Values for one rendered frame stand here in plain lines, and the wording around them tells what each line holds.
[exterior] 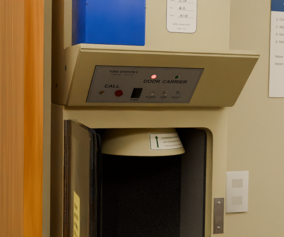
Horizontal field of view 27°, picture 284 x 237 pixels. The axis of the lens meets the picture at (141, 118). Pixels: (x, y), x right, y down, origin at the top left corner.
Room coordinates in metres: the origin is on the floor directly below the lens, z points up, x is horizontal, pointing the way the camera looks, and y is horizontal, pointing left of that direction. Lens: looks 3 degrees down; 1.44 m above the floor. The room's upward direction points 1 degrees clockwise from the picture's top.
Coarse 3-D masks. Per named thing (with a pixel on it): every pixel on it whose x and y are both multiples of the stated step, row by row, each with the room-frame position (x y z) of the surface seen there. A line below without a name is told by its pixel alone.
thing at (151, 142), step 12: (108, 132) 1.14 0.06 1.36; (120, 132) 1.12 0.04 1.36; (132, 132) 1.11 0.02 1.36; (144, 132) 1.11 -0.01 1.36; (156, 132) 1.11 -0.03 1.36; (168, 132) 1.13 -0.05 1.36; (108, 144) 1.12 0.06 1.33; (120, 144) 1.11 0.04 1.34; (132, 144) 1.10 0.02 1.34; (144, 144) 1.10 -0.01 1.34; (156, 144) 1.10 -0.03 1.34; (168, 144) 1.11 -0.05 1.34; (180, 144) 1.15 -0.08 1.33; (144, 156) 1.09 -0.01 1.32
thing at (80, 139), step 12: (72, 120) 0.93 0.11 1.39; (72, 132) 0.92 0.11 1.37; (84, 132) 0.76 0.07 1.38; (72, 144) 0.92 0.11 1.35; (84, 144) 0.76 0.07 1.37; (72, 156) 0.91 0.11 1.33; (84, 156) 0.76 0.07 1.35; (72, 168) 0.91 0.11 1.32; (84, 168) 0.76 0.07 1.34; (72, 180) 0.91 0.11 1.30; (84, 180) 0.76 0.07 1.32; (72, 192) 0.91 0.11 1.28; (84, 192) 0.76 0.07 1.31; (72, 204) 0.91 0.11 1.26; (84, 204) 0.75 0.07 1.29; (72, 216) 0.91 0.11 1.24; (84, 216) 0.75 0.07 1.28; (72, 228) 0.90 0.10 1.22; (84, 228) 0.75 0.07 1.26
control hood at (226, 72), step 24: (72, 48) 0.96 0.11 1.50; (96, 48) 0.92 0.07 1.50; (120, 48) 0.93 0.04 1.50; (144, 48) 0.95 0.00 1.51; (168, 48) 0.97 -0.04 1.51; (192, 48) 0.98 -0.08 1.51; (72, 72) 0.96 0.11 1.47; (216, 72) 1.02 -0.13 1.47; (240, 72) 1.04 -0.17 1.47; (72, 96) 0.98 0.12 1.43; (192, 96) 1.06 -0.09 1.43; (216, 96) 1.07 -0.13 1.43
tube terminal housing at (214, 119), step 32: (64, 0) 1.02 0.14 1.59; (160, 0) 1.08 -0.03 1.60; (224, 0) 1.12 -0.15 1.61; (64, 32) 1.02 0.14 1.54; (160, 32) 1.08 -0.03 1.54; (224, 32) 1.12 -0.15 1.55; (224, 128) 1.13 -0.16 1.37; (224, 160) 1.13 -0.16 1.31; (224, 192) 1.13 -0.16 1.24; (224, 224) 1.13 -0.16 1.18
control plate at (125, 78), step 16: (96, 80) 0.97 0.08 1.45; (112, 80) 0.98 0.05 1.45; (128, 80) 0.99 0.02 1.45; (144, 80) 0.99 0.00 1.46; (160, 80) 1.00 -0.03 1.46; (176, 80) 1.01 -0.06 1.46; (192, 80) 1.02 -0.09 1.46; (96, 96) 1.00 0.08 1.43; (112, 96) 1.01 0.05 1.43; (128, 96) 1.01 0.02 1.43; (144, 96) 1.02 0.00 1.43; (160, 96) 1.03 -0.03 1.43; (176, 96) 1.04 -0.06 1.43
